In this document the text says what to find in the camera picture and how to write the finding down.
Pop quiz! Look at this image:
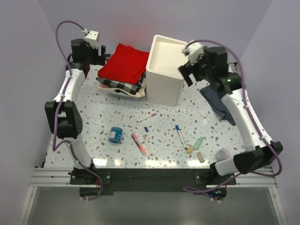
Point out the blue tape dispenser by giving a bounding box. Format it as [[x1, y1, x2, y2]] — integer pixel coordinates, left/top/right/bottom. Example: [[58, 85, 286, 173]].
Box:
[[108, 127, 123, 144]]

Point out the small clear plastic cup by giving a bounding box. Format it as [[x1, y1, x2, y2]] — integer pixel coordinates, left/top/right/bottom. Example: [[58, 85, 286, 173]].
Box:
[[215, 149, 230, 161]]

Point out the black white checkered cloth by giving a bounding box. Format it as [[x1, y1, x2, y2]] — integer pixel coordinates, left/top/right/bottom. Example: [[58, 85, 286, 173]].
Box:
[[97, 70, 147, 96]]

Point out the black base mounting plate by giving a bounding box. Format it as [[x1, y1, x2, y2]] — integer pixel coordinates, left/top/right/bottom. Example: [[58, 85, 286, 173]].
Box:
[[68, 168, 234, 197]]

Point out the blue cap white marker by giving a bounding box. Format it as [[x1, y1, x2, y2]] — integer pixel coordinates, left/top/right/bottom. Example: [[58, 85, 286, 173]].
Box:
[[175, 125, 188, 150]]

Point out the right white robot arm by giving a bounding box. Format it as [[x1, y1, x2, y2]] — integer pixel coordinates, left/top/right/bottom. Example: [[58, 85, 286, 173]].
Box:
[[178, 43, 283, 184]]

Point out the dark blue cloth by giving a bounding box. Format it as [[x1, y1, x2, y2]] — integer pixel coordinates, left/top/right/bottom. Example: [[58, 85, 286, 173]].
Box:
[[199, 86, 236, 126]]

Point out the beige folded cloth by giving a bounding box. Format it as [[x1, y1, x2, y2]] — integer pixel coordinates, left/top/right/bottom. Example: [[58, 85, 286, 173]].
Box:
[[97, 77, 148, 101]]

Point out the yellow eraser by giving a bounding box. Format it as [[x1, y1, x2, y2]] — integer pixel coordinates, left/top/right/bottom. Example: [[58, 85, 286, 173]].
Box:
[[186, 147, 194, 154]]

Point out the beige cork eraser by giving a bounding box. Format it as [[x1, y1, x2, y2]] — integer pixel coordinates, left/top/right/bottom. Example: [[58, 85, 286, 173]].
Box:
[[197, 152, 205, 163]]

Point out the red folded t-shirt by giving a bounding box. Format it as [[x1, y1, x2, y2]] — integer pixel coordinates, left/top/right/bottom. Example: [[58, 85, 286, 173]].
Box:
[[97, 44, 149, 84]]

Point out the red orange marker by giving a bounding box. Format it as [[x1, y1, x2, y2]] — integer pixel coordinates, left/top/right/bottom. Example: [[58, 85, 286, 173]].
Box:
[[131, 133, 146, 156]]

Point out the small blue pen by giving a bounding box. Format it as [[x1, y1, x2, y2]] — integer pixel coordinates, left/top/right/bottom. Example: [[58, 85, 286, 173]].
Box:
[[144, 127, 154, 144]]

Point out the brown cap white marker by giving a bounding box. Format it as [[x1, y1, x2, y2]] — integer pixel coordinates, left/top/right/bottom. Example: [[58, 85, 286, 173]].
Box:
[[143, 135, 153, 156]]

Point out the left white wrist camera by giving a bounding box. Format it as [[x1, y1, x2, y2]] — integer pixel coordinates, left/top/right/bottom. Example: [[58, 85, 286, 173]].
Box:
[[84, 30, 99, 49]]

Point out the pink cap marker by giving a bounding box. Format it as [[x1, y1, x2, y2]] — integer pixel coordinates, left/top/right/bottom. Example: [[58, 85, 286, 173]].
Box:
[[136, 113, 157, 123]]

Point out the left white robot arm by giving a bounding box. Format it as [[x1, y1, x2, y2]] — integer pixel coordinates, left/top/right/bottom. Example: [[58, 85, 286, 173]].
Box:
[[45, 39, 102, 188]]

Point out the white drawer cabinet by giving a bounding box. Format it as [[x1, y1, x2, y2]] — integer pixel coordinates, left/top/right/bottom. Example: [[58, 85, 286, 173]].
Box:
[[146, 35, 187, 106]]

